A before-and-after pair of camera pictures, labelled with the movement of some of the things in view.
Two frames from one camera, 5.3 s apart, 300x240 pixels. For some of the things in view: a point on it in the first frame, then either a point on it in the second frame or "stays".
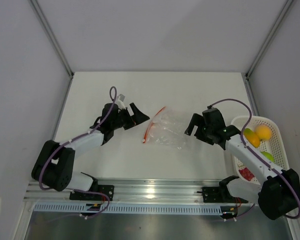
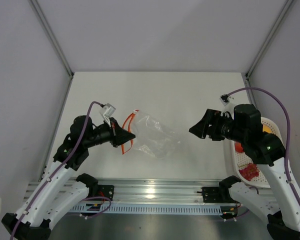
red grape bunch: x=246 y=173 stays
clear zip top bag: x=165 y=128 -> x=152 y=137
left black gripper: x=137 y=118 -> x=118 y=135
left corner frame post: x=41 y=15 stays
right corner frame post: x=269 y=37 stays
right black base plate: x=219 y=194 stays
